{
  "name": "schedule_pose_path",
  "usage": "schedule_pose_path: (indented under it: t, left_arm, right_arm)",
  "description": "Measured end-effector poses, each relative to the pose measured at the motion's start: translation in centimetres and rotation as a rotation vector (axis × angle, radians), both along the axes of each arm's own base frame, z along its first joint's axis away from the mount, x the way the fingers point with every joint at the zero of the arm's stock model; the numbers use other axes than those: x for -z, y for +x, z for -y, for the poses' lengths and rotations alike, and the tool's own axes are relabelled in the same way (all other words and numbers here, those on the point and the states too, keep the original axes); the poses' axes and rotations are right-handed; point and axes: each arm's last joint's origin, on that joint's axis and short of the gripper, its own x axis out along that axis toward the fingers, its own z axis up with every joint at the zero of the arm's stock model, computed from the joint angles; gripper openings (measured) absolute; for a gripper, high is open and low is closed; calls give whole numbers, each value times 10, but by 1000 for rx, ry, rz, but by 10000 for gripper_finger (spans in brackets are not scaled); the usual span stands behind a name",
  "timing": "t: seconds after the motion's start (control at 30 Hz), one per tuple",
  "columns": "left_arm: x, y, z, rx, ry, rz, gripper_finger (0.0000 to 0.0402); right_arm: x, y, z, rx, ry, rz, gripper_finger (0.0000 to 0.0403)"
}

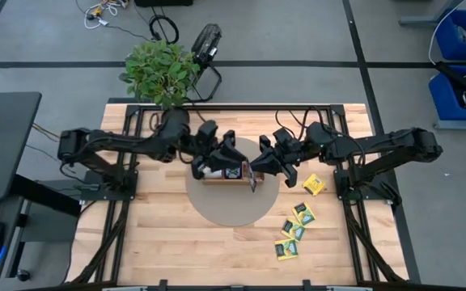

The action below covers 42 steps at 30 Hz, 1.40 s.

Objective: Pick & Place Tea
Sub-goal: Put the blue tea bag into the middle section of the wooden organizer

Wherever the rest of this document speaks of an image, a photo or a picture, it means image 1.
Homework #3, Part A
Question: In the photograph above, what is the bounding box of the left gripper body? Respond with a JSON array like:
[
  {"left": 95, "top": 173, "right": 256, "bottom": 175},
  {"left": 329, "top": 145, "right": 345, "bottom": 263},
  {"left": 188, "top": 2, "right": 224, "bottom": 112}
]
[{"left": 194, "top": 141, "right": 228, "bottom": 169}]

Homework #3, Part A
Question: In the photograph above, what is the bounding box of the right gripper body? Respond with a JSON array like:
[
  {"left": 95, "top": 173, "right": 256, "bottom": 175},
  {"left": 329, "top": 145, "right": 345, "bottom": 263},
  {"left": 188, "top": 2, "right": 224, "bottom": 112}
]
[{"left": 275, "top": 139, "right": 311, "bottom": 169}]

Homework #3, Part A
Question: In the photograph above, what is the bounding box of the yellow tea packet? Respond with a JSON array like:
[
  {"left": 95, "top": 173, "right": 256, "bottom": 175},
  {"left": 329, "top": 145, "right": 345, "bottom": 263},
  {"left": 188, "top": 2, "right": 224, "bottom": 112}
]
[
  {"left": 273, "top": 238, "right": 299, "bottom": 261},
  {"left": 291, "top": 201, "right": 317, "bottom": 226},
  {"left": 280, "top": 217, "right": 307, "bottom": 243},
  {"left": 302, "top": 173, "right": 327, "bottom": 197}
]

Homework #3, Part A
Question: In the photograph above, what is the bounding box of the wooden organizer box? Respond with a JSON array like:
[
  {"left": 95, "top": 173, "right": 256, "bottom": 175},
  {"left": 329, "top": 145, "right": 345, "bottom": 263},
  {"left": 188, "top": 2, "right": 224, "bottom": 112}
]
[{"left": 200, "top": 162, "right": 265, "bottom": 186}]

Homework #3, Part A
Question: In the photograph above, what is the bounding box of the round grey mat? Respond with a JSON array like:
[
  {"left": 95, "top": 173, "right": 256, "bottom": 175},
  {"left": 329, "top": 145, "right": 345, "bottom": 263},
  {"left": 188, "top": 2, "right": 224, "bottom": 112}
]
[{"left": 185, "top": 136, "right": 282, "bottom": 227}]

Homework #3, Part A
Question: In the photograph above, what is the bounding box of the green potted plant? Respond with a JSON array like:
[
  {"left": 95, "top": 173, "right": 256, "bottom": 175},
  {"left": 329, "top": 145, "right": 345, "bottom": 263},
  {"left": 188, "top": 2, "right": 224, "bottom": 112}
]
[{"left": 118, "top": 39, "right": 201, "bottom": 122}]

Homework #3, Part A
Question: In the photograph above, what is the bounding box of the black floor fan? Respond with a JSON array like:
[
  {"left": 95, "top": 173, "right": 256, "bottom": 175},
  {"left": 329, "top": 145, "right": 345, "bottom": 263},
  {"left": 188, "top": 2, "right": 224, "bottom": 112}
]
[{"left": 186, "top": 23, "right": 223, "bottom": 103}]

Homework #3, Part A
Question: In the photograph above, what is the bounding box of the blue storage bin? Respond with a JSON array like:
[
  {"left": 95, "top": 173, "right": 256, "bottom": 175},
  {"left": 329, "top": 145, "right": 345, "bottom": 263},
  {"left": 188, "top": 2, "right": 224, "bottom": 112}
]
[
  {"left": 434, "top": 8, "right": 466, "bottom": 61},
  {"left": 428, "top": 64, "right": 466, "bottom": 122}
]

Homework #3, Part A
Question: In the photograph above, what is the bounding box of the black box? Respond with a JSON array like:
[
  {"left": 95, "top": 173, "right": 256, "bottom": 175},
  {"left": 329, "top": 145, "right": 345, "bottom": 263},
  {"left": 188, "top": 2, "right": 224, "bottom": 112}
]
[{"left": 134, "top": 0, "right": 194, "bottom": 8}]

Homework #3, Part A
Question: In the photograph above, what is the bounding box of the black bar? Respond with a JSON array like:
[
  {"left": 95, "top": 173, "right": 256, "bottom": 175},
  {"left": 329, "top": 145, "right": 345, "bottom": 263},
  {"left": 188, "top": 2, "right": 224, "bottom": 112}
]
[{"left": 434, "top": 61, "right": 466, "bottom": 107}]

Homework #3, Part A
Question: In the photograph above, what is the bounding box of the grey stand leg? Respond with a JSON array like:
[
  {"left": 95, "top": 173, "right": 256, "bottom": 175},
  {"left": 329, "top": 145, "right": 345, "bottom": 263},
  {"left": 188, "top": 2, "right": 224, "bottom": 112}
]
[{"left": 398, "top": 0, "right": 466, "bottom": 26}]

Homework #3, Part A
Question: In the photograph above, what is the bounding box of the black desk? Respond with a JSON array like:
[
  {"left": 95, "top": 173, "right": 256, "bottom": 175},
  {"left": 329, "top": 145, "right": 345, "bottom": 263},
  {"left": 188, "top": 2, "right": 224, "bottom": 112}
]
[{"left": 0, "top": 91, "right": 83, "bottom": 291}]

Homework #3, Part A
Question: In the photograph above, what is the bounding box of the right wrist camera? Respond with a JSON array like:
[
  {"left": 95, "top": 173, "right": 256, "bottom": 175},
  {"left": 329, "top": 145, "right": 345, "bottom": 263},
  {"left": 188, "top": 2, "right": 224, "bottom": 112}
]
[{"left": 273, "top": 128, "right": 295, "bottom": 147}]

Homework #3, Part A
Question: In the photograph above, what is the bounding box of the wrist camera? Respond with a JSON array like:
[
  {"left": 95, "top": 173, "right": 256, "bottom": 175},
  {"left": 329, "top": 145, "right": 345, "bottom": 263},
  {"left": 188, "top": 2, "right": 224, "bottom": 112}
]
[
  {"left": 197, "top": 120, "right": 219, "bottom": 143},
  {"left": 273, "top": 128, "right": 295, "bottom": 147}
]

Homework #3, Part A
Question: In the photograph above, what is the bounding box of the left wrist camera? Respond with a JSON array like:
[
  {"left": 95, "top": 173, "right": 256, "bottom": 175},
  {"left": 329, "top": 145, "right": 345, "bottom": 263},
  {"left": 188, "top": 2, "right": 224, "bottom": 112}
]
[{"left": 197, "top": 120, "right": 219, "bottom": 143}]

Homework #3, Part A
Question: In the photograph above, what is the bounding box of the black aluminium table frame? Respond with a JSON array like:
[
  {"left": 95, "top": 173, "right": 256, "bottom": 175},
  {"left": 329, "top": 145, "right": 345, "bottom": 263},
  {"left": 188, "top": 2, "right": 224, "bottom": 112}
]
[{"left": 66, "top": 103, "right": 410, "bottom": 284}]

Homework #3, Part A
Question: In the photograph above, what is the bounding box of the coiled black cable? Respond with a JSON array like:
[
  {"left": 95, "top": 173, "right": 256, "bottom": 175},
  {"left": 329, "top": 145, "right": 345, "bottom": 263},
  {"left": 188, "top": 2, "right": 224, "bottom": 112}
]
[{"left": 148, "top": 15, "right": 180, "bottom": 44}]

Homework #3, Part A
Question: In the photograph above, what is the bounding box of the white yellow cable bundle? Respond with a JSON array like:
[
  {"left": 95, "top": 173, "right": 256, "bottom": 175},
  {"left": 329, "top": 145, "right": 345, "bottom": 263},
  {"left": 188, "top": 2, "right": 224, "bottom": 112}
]
[{"left": 74, "top": 0, "right": 129, "bottom": 30}]

